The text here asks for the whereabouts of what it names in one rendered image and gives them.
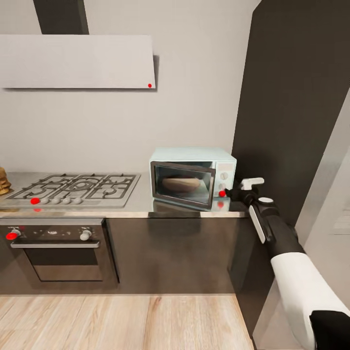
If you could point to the range hood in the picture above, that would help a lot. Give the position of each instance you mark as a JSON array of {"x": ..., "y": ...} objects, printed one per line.
[{"x": 65, "y": 55}]

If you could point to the burner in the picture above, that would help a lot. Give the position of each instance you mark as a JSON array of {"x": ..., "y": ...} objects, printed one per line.
[{"x": 74, "y": 191}]

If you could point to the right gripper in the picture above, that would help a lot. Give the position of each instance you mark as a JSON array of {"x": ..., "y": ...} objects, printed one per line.
[{"x": 239, "y": 194}]

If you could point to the oven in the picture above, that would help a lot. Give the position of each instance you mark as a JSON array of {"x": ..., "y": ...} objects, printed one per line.
[{"x": 62, "y": 252}]

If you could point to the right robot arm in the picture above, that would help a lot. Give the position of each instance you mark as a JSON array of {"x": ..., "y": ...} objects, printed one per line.
[{"x": 318, "y": 319}]

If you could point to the fridge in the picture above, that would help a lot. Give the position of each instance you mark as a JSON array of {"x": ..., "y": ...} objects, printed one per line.
[{"x": 293, "y": 130}]

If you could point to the microwave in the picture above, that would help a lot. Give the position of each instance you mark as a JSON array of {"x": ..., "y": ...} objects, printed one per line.
[{"x": 191, "y": 175}]

